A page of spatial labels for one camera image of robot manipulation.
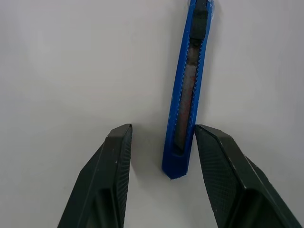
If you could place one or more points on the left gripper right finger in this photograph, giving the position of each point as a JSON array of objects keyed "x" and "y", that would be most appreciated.
[{"x": 228, "y": 180}]

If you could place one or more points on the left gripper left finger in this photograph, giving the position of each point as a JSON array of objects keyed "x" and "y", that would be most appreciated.
[{"x": 99, "y": 185}]

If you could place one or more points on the blue utility cutter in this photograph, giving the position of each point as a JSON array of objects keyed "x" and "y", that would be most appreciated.
[{"x": 176, "y": 165}]

